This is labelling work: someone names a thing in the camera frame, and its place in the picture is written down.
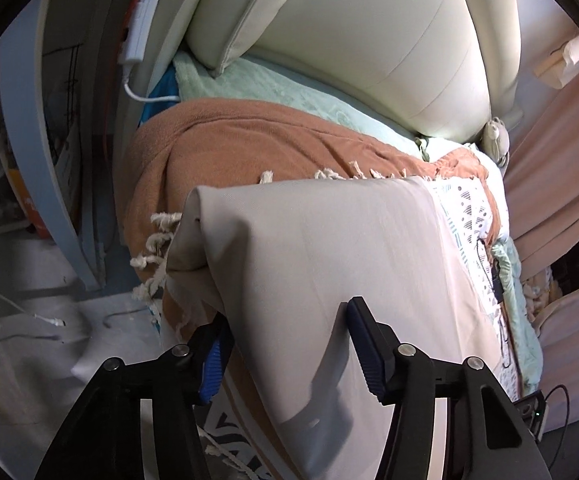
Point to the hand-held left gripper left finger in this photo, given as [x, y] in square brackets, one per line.
[214, 365]

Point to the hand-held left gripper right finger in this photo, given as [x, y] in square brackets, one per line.
[367, 350]

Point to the beige jacket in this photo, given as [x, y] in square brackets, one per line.
[319, 260]

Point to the mint green duvet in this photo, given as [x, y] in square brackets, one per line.
[519, 320]

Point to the pink cloth pile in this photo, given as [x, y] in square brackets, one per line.
[539, 295]

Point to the black charger brick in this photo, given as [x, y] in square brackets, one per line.
[495, 282]

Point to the patterned tasselled blanket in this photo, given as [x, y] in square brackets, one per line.
[229, 145]

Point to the orange box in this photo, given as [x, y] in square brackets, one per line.
[27, 205]

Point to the grey plush toy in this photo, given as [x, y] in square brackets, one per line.
[497, 140]

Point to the mint green bed sheet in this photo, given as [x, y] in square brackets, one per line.
[249, 90]

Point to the blue cloth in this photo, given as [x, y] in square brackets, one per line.
[162, 90]

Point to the cream padded headboard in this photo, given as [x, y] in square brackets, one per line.
[369, 35]

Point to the white power strip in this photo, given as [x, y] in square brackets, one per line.
[142, 20]

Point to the white hanging garment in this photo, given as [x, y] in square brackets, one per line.
[567, 55]

